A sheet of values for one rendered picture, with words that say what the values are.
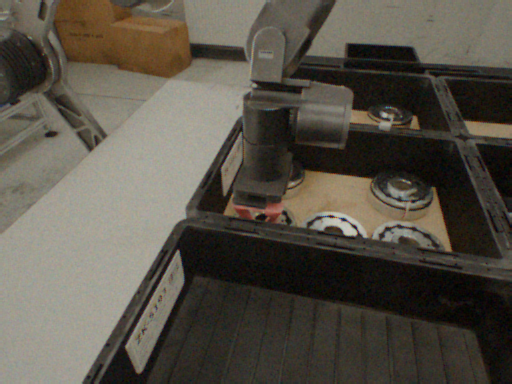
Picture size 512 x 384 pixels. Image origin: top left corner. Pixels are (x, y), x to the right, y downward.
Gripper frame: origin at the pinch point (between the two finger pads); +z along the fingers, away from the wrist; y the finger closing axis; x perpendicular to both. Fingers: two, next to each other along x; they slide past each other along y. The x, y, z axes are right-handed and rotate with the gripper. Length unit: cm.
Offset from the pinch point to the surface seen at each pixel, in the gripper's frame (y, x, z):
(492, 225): -1.0, -29.4, -6.2
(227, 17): 312, 100, 50
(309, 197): 11.5, -6.3, 4.2
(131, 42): 264, 178, 65
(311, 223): 1.7, -7.4, 1.2
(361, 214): 8.9, -15.6, 4.1
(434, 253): -7.6, -21.7, -6.2
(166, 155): 37, 35, 18
